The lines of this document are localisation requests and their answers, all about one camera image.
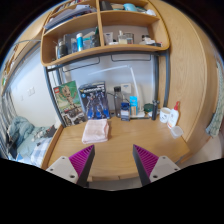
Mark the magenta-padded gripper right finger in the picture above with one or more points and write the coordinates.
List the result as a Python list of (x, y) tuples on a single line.
[(163, 166)]

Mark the blue robot model kit box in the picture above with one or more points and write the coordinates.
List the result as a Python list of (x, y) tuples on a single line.
[(95, 101)]

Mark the teal crumpled blanket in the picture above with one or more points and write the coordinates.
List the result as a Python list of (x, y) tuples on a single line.
[(23, 133)]

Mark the grey-green hanging cloth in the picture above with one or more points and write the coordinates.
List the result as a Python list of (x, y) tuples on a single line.
[(216, 113)]

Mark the pale pink towel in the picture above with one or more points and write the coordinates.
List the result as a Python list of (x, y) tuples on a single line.
[(96, 131)]

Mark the wooden shelf unit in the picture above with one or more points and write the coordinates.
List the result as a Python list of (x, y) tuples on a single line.
[(100, 18)]

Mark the grey metal desk frame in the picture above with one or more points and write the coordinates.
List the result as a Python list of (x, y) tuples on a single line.
[(166, 80)]

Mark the dark translucent water bottle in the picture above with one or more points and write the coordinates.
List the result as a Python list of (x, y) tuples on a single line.
[(117, 101)]

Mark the white wall switch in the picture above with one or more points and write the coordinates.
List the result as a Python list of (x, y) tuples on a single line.
[(31, 91)]

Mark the white bottle with red cap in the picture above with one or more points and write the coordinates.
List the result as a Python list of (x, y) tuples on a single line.
[(173, 118)]

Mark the bed with checked sheet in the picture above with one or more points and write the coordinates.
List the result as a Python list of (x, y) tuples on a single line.
[(40, 148)]

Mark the black cylindrical device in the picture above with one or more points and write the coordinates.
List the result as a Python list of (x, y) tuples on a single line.
[(155, 110)]

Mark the white round jar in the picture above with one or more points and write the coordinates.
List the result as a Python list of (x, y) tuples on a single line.
[(164, 115)]

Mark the green tree figure toy box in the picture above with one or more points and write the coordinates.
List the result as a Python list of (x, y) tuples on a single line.
[(68, 103)]

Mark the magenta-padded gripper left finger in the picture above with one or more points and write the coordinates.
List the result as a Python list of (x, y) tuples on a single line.
[(61, 168)]

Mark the clear plastic container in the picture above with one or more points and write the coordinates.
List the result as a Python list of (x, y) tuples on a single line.
[(176, 131)]

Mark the light blue box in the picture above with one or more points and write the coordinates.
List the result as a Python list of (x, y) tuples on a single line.
[(133, 105)]

